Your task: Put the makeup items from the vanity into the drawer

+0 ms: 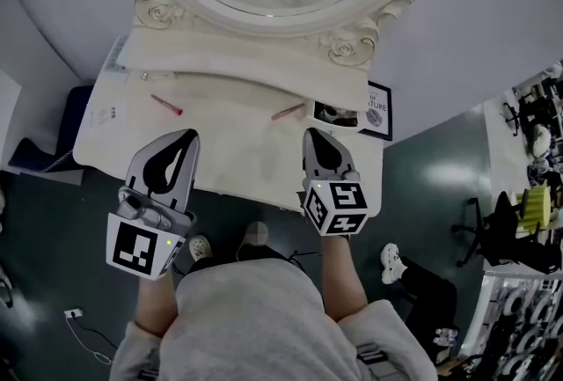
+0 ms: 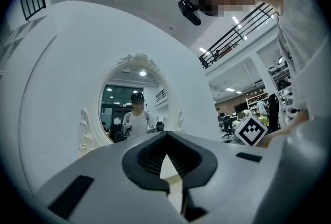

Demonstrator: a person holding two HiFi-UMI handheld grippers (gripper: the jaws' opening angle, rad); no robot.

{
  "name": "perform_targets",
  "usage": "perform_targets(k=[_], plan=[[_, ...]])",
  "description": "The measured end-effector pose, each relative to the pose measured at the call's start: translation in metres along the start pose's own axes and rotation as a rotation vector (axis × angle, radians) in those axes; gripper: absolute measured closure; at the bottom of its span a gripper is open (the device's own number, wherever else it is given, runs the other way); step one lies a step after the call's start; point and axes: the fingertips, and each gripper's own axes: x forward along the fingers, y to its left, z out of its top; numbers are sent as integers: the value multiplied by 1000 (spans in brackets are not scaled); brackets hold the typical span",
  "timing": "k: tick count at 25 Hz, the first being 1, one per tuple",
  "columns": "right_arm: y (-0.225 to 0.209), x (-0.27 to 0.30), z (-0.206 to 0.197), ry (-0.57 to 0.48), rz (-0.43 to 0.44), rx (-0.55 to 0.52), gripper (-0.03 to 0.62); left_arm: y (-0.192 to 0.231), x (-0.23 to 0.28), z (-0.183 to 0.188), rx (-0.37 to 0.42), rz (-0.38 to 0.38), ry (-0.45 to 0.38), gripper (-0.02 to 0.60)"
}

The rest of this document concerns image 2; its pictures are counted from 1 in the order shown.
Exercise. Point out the white shelf unit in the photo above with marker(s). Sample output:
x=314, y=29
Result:
x=15, y=34

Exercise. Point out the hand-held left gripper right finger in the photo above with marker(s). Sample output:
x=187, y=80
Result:
x=232, y=179

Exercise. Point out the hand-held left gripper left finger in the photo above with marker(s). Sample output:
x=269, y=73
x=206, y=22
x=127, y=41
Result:
x=103, y=179

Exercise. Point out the black head-mounted camera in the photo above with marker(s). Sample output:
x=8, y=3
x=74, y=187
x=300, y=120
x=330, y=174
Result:
x=190, y=12

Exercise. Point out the person's right forearm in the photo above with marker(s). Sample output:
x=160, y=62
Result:
x=284, y=131

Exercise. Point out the person's grey shirt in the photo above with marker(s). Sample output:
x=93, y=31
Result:
x=305, y=36

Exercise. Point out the oval white ornate mirror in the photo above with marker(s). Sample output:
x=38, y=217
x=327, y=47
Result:
x=94, y=104

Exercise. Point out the black office chair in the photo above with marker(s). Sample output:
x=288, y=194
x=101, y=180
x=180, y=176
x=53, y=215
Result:
x=227, y=127

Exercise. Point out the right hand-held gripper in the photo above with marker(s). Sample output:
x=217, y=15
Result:
x=251, y=132

